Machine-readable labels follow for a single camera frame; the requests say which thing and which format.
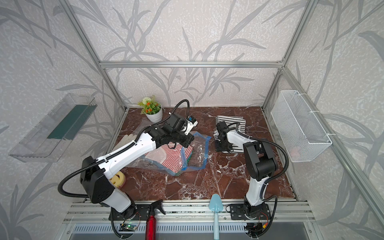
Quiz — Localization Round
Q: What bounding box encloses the clear vacuum bag blue zipper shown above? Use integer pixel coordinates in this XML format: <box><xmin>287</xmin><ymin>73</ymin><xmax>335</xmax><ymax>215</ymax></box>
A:
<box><xmin>128</xmin><ymin>131</ymin><xmax>211</xmax><ymax>176</ymax></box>

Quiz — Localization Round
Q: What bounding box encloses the black striped garment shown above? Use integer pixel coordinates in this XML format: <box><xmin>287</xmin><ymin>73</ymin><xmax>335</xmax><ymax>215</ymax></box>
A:
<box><xmin>215</xmin><ymin>115</ymin><xmax>247</xmax><ymax>154</ymax></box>

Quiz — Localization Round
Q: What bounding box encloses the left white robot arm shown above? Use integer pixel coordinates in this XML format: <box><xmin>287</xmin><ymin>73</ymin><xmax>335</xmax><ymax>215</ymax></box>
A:
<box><xmin>58</xmin><ymin>113</ymin><xmax>198</xmax><ymax>218</ymax></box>

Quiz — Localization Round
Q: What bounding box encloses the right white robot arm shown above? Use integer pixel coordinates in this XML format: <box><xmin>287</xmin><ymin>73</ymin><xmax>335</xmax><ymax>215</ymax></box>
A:
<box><xmin>215</xmin><ymin>122</ymin><xmax>289</xmax><ymax>216</ymax></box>

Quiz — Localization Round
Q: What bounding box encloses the red striped garment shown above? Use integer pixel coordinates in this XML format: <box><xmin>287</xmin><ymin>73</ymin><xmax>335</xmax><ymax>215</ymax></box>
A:
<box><xmin>145</xmin><ymin>144</ymin><xmax>193</xmax><ymax>176</ymax></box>

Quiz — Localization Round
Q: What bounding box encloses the white pot with plant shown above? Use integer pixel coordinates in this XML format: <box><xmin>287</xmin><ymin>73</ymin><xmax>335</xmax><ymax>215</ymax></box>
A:
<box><xmin>138</xmin><ymin>95</ymin><xmax>163</xmax><ymax>124</ymax></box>

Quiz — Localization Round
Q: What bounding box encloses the solid green garment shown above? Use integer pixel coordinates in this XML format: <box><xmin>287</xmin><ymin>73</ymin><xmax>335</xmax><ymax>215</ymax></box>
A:
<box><xmin>175</xmin><ymin>152</ymin><xmax>196</xmax><ymax>177</ymax></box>

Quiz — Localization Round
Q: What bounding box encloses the light blue garden trowel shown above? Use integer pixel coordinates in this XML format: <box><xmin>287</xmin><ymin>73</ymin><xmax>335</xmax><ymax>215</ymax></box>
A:
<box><xmin>209</xmin><ymin>194</ymin><xmax>224</xmax><ymax>240</ymax></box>

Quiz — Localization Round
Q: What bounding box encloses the yellow smiley sponge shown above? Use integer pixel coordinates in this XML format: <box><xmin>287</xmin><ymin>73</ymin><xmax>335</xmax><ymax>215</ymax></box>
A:
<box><xmin>110</xmin><ymin>171</ymin><xmax>126</xmax><ymax>189</ymax></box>

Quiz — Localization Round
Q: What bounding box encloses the red spray bottle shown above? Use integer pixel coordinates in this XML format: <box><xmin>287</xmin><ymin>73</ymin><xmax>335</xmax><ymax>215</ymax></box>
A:
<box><xmin>145</xmin><ymin>200</ymin><xmax>166</xmax><ymax>240</ymax></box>

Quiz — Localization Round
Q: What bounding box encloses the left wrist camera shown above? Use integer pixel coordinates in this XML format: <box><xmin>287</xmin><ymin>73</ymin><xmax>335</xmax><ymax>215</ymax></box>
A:
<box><xmin>183</xmin><ymin>116</ymin><xmax>198</xmax><ymax>135</ymax></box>

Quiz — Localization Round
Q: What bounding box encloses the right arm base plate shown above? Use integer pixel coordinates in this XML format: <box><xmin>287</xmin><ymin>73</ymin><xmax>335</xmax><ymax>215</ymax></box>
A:
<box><xmin>229</xmin><ymin>203</ymin><xmax>271</xmax><ymax>221</ymax></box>

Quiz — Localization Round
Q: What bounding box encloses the white wire wall basket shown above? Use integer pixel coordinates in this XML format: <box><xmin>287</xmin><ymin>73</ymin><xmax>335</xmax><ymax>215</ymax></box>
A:
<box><xmin>271</xmin><ymin>90</ymin><xmax>333</xmax><ymax>163</ymax></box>

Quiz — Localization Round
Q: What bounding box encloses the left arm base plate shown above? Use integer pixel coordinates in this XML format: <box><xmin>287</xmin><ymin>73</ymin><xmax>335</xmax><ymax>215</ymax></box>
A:
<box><xmin>109</xmin><ymin>204</ymin><xmax>150</xmax><ymax>221</ymax></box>

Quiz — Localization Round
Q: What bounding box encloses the aluminium cage frame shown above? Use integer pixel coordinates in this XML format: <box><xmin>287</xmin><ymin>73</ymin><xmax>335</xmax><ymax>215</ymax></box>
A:
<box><xmin>53</xmin><ymin>0</ymin><xmax>384</xmax><ymax>240</ymax></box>

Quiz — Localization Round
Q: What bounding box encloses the clear plastic wall shelf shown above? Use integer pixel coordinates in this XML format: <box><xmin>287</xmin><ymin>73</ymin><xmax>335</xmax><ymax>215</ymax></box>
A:
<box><xmin>9</xmin><ymin>94</ymin><xmax>97</xmax><ymax>163</ymax></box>

